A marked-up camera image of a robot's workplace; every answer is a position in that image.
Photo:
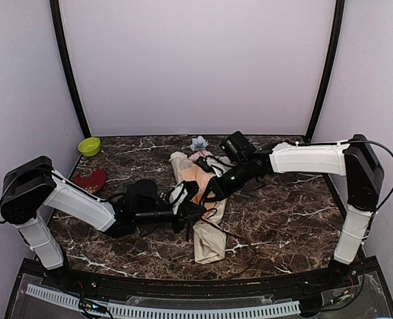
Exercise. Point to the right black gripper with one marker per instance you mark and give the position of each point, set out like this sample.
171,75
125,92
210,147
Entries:
221,193

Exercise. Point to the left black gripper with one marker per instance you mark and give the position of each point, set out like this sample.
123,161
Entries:
187,212

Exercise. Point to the blue fake flower bunch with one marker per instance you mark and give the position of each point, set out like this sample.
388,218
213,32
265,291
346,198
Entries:
199,143

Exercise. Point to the white fake flower stem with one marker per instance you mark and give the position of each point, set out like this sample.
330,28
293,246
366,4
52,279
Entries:
178,156

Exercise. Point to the black twine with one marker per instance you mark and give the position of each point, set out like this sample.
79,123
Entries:
210,239

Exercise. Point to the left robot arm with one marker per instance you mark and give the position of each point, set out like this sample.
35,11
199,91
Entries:
37,184

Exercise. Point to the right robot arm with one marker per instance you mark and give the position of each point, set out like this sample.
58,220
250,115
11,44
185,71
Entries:
354,161

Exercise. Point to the green plastic bowl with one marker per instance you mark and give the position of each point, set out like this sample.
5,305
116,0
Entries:
89,147

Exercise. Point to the small circuit board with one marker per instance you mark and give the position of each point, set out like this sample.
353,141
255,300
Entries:
91,306

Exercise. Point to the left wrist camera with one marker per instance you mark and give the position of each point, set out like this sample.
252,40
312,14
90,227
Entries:
184,191

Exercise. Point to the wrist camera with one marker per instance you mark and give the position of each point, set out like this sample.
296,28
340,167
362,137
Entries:
212,164
184,191

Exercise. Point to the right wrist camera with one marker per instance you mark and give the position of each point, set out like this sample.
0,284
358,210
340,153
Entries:
212,164

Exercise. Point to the white slotted cable duct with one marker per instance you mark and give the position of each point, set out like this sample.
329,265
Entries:
138,307

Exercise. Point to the right black frame post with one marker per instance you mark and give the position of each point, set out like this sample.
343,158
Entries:
327,69

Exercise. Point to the black frame post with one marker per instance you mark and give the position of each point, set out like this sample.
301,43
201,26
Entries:
67,67
327,69

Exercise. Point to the left black frame post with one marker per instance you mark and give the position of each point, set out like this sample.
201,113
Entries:
67,67

